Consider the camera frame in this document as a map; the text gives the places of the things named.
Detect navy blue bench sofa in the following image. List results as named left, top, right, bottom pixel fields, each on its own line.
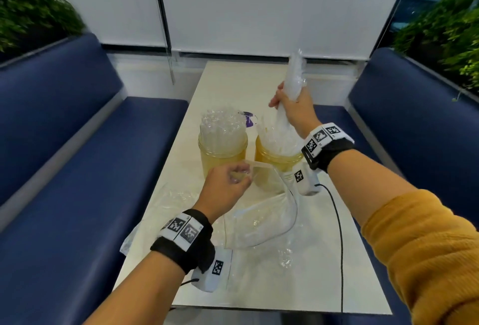
left=314, top=48, right=479, bottom=325
left=0, top=33, right=189, bottom=325

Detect mustard yellow sweater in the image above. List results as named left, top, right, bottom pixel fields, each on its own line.
left=361, top=189, right=479, bottom=325

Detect clear blind wand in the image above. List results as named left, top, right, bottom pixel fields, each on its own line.
left=149, top=0, right=177, bottom=84

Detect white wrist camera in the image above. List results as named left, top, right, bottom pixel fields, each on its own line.
left=191, top=247, right=233, bottom=293
left=291, top=165, right=322, bottom=196

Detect wide white roller blind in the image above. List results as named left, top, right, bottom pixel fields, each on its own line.
left=155, top=0, right=414, bottom=61

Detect black marker wristband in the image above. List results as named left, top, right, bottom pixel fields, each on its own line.
left=150, top=208, right=216, bottom=275
left=301, top=123, right=355, bottom=174

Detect narrow white roller blind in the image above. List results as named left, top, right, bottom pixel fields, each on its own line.
left=7, top=0, right=167, bottom=48

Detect person's right hand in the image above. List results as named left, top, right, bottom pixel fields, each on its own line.
left=268, top=81, right=323, bottom=139

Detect yellow plastic jar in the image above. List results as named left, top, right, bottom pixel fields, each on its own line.
left=198, top=136, right=249, bottom=179
left=254, top=136, right=304, bottom=193

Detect clear zip bag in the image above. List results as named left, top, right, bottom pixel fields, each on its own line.
left=221, top=160, right=300, bottom=269
left=119, top=182, right=233, bottom=292

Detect person's left hand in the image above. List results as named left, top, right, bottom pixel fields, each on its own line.
left=193, top=162, right=253, bottom=224

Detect person's right forearm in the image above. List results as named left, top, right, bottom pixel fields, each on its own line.
left=327, top=149, right=418, bottom=226

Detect bundle of clear straws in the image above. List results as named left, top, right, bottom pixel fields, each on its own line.
left=258, top=50, right=308, bottom=157
left=199, top=108, right=247, bottom=157

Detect person's left forearm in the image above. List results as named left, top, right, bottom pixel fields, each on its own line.
left=84, top=252, right=186, bottom=325

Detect green artificial plant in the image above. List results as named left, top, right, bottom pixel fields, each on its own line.
left=0, top=0, right=87, bottom=62
left=393, top=0, right=479, bottom=101

